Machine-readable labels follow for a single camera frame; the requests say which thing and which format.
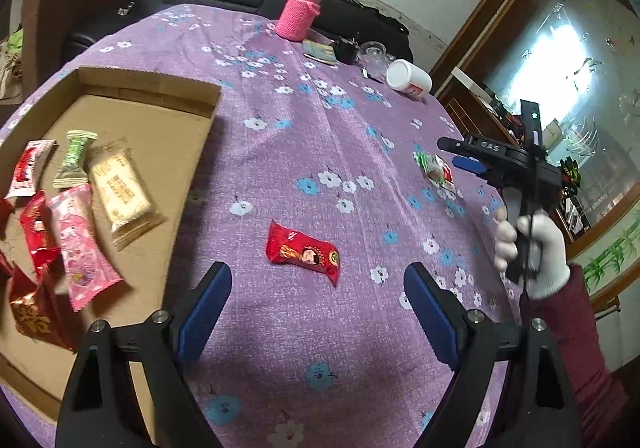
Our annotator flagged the clear green candy wrapper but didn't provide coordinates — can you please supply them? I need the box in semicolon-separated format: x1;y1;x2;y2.
413;151;456;192

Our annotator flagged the dark red gold-character snack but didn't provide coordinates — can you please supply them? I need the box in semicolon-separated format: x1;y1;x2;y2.
8;263;82;352

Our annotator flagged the pink strawberry snack packet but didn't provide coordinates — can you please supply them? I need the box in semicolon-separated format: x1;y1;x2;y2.
49;183;122;312

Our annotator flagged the bright red snack packet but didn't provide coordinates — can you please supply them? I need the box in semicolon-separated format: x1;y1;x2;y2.
20;190;61;282

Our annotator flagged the yellow biscuit packet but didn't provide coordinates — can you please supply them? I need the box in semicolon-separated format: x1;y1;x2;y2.
88;139;165;251

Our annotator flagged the small red candy packet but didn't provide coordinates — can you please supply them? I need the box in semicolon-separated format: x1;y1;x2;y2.
266;220;341;287

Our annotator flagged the dark red triangular snack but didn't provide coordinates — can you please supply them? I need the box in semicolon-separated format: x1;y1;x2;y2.
0;196;15;279

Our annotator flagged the green white candy packet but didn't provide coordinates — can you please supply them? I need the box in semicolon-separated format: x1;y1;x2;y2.
52;129;99;190

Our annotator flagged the white red narrow sachet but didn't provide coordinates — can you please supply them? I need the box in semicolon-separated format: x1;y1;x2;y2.
6;139;58;199

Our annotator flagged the dark red sleeved forearm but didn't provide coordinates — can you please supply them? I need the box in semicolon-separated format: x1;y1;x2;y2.
521;265;628;447

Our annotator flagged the white gloved right hand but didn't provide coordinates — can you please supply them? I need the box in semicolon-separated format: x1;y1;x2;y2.
494;207;570;299

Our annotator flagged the white plastic jar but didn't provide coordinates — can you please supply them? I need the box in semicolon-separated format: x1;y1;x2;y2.
385;59;432;99

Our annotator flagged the clear plastic cup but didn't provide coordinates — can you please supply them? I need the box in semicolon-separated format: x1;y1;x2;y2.
357;41;395;76

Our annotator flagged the purple floral tablecloth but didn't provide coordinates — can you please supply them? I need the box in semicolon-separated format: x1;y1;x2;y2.
75;4;516;447

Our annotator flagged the wooden cabinet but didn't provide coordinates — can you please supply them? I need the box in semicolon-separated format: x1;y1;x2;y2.
432;0;639;311

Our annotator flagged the black small container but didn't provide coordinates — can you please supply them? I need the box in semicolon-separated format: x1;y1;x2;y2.
332;38;358;65

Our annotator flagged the small dark booklet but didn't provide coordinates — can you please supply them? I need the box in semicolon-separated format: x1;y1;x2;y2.
303;39;337;65

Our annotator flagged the pink knit-sleeved thermos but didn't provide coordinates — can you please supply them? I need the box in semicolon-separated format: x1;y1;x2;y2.
276;0;322;41

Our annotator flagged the cardboard tray box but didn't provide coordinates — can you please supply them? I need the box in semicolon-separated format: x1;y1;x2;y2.
0;65;222;426

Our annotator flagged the black leather sofa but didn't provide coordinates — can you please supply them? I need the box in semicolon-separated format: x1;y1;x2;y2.
62;0;413;63

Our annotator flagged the clothes pile on armchair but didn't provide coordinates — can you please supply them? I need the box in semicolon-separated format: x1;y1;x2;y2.
0;27;24;99

